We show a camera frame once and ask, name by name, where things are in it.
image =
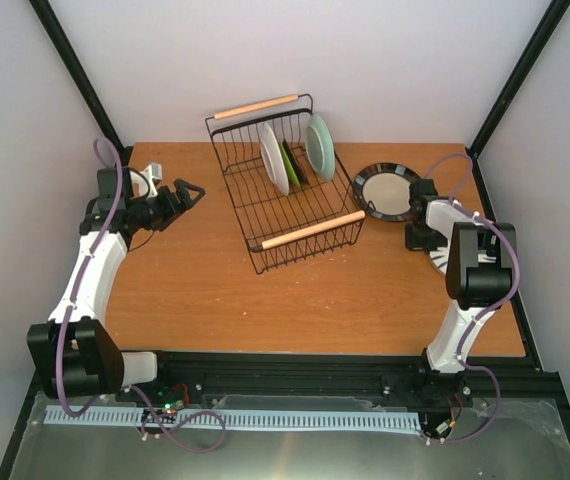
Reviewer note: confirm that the black frame post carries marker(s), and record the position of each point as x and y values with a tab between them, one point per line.
543	32
55	31

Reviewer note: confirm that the green striped rim plate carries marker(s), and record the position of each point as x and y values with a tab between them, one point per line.
439	259

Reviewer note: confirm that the light blue slotted cable duct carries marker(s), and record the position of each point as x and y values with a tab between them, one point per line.
244	420

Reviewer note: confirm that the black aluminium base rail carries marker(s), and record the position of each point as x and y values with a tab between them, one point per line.
394	381

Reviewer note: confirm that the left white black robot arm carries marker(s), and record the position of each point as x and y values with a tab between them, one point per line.
72	351

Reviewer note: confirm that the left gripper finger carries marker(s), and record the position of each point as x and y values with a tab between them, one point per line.
171	212
188	194

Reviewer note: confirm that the mint green flower plate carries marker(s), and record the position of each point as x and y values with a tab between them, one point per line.
320	148

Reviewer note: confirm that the black rimmed beige plate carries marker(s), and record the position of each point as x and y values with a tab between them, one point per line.
382	190

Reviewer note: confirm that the plain lime green plate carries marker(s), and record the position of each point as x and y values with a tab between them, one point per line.
288	159

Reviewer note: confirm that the black wire dish rack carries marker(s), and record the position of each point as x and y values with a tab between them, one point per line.
278	230

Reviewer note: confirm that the dark red flower plate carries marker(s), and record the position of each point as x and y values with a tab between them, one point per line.
297	166

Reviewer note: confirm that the left black frame post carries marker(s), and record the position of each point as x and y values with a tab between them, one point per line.
55	31

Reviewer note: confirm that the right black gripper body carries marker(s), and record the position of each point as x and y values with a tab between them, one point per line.
423	238

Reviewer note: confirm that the right black frame post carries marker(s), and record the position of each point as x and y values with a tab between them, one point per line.
543	32

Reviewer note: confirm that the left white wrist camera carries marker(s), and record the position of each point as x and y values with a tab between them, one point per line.
147	180

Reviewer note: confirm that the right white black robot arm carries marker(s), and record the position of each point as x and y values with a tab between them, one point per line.
482	270

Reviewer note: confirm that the red and teal flower plate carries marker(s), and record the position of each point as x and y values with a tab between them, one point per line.
272	158

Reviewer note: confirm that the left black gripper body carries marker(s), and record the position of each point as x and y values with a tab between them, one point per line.
153	217

